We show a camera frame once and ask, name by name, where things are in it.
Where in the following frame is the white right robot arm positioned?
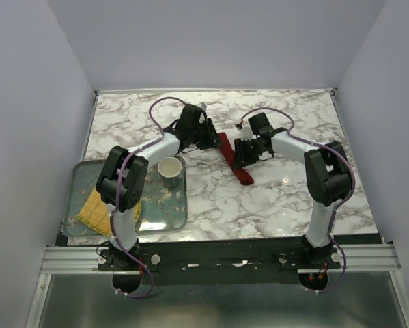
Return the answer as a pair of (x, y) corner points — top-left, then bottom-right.
(231, 113), (356, 268)

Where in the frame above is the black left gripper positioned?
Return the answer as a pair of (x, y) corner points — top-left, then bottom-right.
(189, 118), (224, 151)

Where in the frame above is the red cloth napkin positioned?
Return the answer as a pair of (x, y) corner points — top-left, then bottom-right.
(217, 132), (255, 187)

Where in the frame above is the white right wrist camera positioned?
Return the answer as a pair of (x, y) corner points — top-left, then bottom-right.
(236, 122), (254, 141)

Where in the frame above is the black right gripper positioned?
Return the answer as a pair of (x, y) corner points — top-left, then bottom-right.
(230, 137), (265, 170)

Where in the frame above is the yellow woven coaster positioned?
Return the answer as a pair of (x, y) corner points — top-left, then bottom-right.
(76, 189), (143, 238)

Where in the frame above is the aluminium frame rail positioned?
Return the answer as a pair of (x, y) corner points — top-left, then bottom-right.
(40, 244), (401, 275)

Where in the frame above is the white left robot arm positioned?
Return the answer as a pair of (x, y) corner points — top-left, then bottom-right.
(96, 103), (222, 270)

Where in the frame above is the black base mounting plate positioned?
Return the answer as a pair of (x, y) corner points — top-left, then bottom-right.
(55, 234), (341, 298)

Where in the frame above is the white cup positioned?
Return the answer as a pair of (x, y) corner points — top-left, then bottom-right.
(157, 156), (182, 188)

